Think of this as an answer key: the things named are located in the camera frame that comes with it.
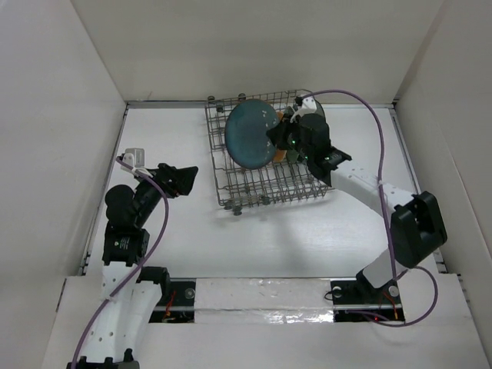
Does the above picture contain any dark teal blossom plate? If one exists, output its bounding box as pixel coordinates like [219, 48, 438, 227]
[224, 99, 280, 170]

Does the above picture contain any cream plate tree drawing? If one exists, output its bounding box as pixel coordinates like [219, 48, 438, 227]
[314, 100, 327, 125]

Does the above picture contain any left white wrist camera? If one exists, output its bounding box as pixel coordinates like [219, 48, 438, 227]
[116, 148, 149, 176]

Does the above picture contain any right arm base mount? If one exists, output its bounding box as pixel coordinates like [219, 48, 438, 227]
[324, 279, 405, 323]

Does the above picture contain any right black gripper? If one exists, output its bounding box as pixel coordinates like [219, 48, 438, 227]
[265, 113, 313, 161]

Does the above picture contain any round woven bamboo tray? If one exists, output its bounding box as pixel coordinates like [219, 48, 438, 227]
[274, 111, 287, 163]

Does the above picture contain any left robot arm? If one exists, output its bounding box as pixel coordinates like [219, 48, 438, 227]
[67, 163, 198, 368]

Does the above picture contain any grey wire dish rack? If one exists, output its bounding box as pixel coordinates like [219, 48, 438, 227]
[204, 89, 330, 215]

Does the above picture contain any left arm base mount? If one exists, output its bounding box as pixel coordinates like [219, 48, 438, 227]
[149, 278, 196, 324]

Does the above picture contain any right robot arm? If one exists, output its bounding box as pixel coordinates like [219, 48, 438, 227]
[267, 113, 447, 302]

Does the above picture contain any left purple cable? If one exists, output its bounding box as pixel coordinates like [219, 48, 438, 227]
[71, 157, 171, 368]

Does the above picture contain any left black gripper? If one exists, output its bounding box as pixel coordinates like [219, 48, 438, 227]
[134, 162, 196, 227]

